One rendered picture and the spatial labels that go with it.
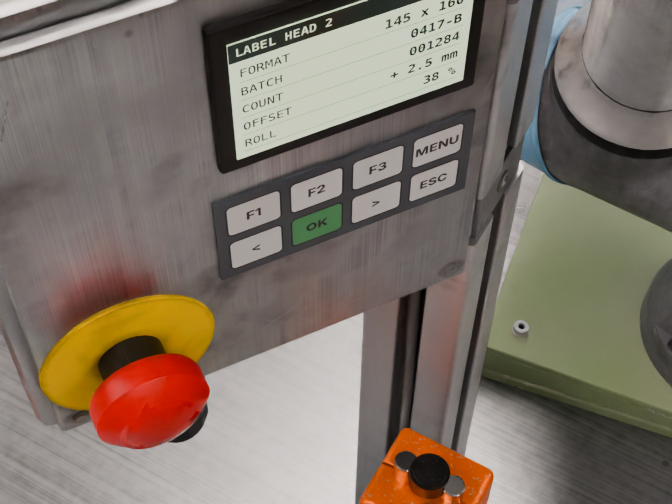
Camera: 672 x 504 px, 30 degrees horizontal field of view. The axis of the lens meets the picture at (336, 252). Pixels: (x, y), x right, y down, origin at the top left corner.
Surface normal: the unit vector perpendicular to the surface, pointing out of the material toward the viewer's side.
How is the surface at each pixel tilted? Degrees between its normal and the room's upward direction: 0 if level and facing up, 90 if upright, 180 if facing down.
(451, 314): 90
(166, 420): 90
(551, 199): 5
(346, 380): 0
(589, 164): 104
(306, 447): 0
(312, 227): 90
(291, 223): 90
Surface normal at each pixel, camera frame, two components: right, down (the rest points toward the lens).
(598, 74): -0.84, 0.52
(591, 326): 0.09, -0.59
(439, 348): -0.50, 0.71
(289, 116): 0.43, 0.74
